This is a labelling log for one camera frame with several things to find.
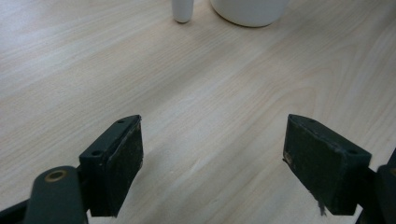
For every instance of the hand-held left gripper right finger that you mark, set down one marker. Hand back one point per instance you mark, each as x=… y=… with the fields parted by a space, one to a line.
x=323 y=169

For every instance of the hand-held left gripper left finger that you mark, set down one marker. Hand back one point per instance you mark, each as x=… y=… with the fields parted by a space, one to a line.
x=112 y=169

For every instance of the white cup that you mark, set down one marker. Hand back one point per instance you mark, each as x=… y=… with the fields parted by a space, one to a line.
x=249 y=12

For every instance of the white cylindrical object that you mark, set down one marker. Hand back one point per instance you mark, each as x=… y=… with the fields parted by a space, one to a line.
x=182 y=11

